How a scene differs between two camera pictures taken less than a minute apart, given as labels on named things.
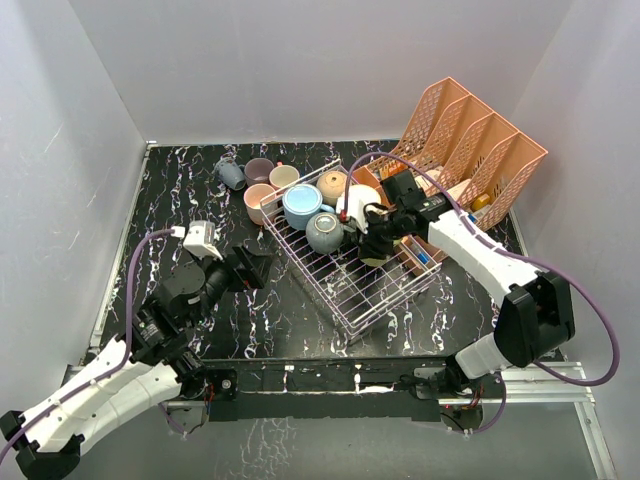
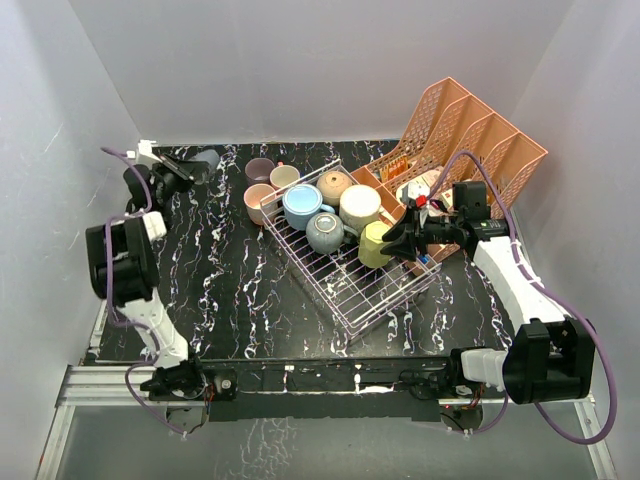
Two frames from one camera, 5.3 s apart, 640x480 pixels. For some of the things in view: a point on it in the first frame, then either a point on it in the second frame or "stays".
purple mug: [258, 171] stays
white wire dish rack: [357, 295] stays
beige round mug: [331, 185] stays
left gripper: [254, 270] -> [191, 171]
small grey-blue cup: [231, 173] -> [210, 156]
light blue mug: [301, 201] stays
